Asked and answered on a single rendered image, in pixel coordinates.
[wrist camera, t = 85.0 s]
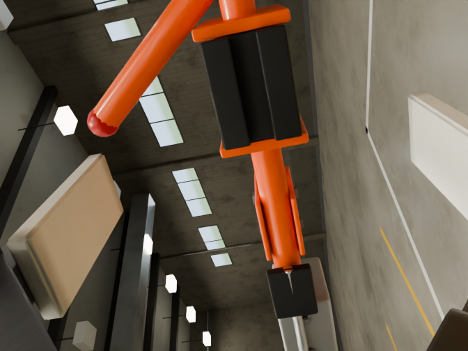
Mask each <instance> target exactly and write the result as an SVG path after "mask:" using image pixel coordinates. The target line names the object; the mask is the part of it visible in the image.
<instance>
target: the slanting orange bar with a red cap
mask: <svg viewBox="0 0 468 351"><path fill-rule="evenodd" d="M213 1H214V0H171V2H170V3H169V5H168V6H167V7H166V8H165V10H164V12H163V13H162V14H161V15H160V17H159V18H158V20H157V21H156V22H155V24H154V25H153V27H152V28H151V30H150V31H149V32H148V34H147V35H146V37H145V38H144V39H143V41H142V42H141V44H140V45H139V46H138V47H137V49H136V51H135V52H134V53H133V55H132V56H131V57H130V59H129V60H128V62H127V63H126V64H125V66H124V67H123V69H122V70H121V71H120V73H119V74H118V76H117V77H116V78H115V79H114V81H113V83H112V84H111V85H110V87H109V88H108V89H107V91H106V93H105V94H104V95H103V96H102V98H101V99H100V101H99V102H98V103H97V105H96V106H95V108H93V109H92V110H91V112H90V113H89V115H88V119H87V124H88V127H89V129H90V130H91V131H92V133H94V134H96V135H98V136H99V137H108V136H111V135H112V134H115V133H116V131H117V130H118V128H119V126H120V124H121V123H122V122H123V121H124V119H125V118H126V116H127V115H128V114H129V112H130V111H131V110H132V108H133V107H134V106H135V104H136V103H137V102H138V101H139V99H140V98H141V96H142V95H143V94H144V93H145V92H146V90H147V89H148V87H149V86H150V85H151V84H152V82H153V81H154V79H155V78H156V76H157V75H158V74H159V73H160V71H161V70H162V68H163V67H164V66H165V65H166V64H167V62H168V61H169V59H170V58H171V57H172V56H173V54H174V53H175V52H176V50H177V49H178V48H179V46H180V45H181V44H182V42H183V41H184V40H185V38H186V37H187V36H188V35H189V33H190V32H191V30H192V29H193V28H194V27H195V25H196V24H197V22H198V21H199V20H200V19H201V17H202V16H203V14H204V13H205V12H206V10H207V9H208V8H209V7H210V5H211V4H212V2H213Z"/></svg>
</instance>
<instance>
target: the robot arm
mask: <svg viewBox="0 0 468 351"><path fill-rule="evenodd" d="M408 111H409V139H410V154H411V161H412V162H413V163H414V164H415V165H416V166H417V167H418V168H419V170H420V171H421V172H422V173H423V174H424V175H425V176H426V177H427V178H428V179H429V180H430V181H431V182H432V183H433V184H434V185H435V186H436V188H438V190H439V191H440V192H441V193H443V195H445V197H447V199H448V200H449V201H450V202H451V203H452V204H453V205H454V206H455V207H456V208H457V209H458V210H459V211H460V212H461V213H462V214H463V215H464V217H465V218H466V219H467V220H468V116H467V115H465V114H463V113H462V112H460V111H458V110H457V109H454V108H453V107H451V106H449V105H447V104H446V103H444V102H442V101H441V100H438V99H437V98H435V97H433V96H432V95H430V94H428V93H427V92H425V91H421V92H418V93H411V95H410V96H409V97H408ZM123 211H124V209H123V207H122V204H121V201H120V198H119V196H118V192H117V190H116V186H115V184H114V181H113V178H112V176H111V173H110V170H109V167H108V164H107V161H106V159H105V156H104V155H102V154H101V153H100V154H96V155H90V156H89V157H88V158H87V159H86V160H85V161H84V162H83V163H82V164H81V165H80V166H79V167H78V168H77V169H76V170H75V171H74V172H73V173H72V174H71V175H70V176H69V177H68V178H67V180H66V181H65V182H64V183H63V184H62V185H61V186H60V187H59V188H58V189H57V190H56V191H55V192H54V193H53V194H52V195H51V196H50V197H49V198H48V199H47V200H46V201H45V202H44V203H43V204H42V205H41V206H40V207H39V208H38V209H37V210H36V211H35V212H34V213H33V214H32V215H31V216H30V217H29V218H28V219H27V220H26V221H25V222H24V223H23V224H22V225H21V226H20V228H19V229H18V230H17V231H16V232H15V233H14V234H13V235H12V236H11V237H10V238H9V239H8V241H7V243H5V244H4V245H3V246H2V248H1V247H0V351H58V350H57V349H56V347H55V345H54V344H53V342H52V340H51V338H50V337H49V334H48V333H47V331H46V329H45V327H44V325H43V324H42V322H41V320H40V318H39V317H38V314H37V313H36V311H35V309H34V307H33V306H32V305H33V304H34V302H35V303H36V305H37V307H38V309H39V311H40V313H41V315H42V317H43V318H44V320H46V319H48V320H50V319H55V318H62V317H63V316H64V315H65V313H66V311H67V310H68V308H69V306H70V304H71V303H72V301H73V299H74V298H75V295H76V294H77V292H78V290H79V289H80V287H81V285H82V283H83V282H84V279H85V278H86V276H87V274H88V273H89V271H90V269H91V268H92V266H93V264H94V262H95V260H96V259H97V257H98V255H99V254H100V252H101V250H102V248H103V246H104V245H105V243H106V241H107V240H108V238H109V236H110V235H111V232H112V230H113V229H114V227H115V225H116V224H117V222H118V220H119V219H120V216H121V215H122V213H123ZM426 351H468V300H467V302H466V304H465V305H464V307H463V309H462V310H458V309H455V308H453V309H450V310H449V311H448V313H447V314H446V315H445V317H444V319H443V321H442V323H441V325H440V326H439V329H438V330H437V332H436V334H435V336H434V337H433V339H432V341H431V343H430V345H429V346H428V349H427V350H426Z"/></svg>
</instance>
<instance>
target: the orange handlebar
mask: <svg viewBox="0 0 468 351"><path fill-rule="evenodd" d="M219 5H220V8H221V15H222V19H223V21H224V20H232V19H236V18H239V17H245V16H248V15H253V14H255V13H257V12H256V5H255V1H254V0H219ZM251 158H252V162H253V167H254V171H255V173H254V184H255V194H253V195H252V197H253V204H254V205H255V207H256V213H257V216H258V223H259V230H260V234H261V235H262V239H263V245H264V249H265V255H266V258H267V260H271V259H272V257H273V261H274V267H275V268H278V267H285V266H286V265H291V266H292V265H300V264H302V262H301V258H300V254H301V255H302V256H304V255H305V248H304V241H303V237H302V229H303V227H304V223H303V219H302V217H299V213H298V208H297V200H296V198H298V197H299V194H298V190H297V187H296V186H294V187H293V182H292V178H291V175H290V169H289V167H288V166H285V168H284V164H283V157H282V152H281V148H276V149H271V150H265V151H260V152H257V153H251ZM297 241H298V242H297ZM298 245H299V246H298ZM299 253H300V254H299Z"/></svg>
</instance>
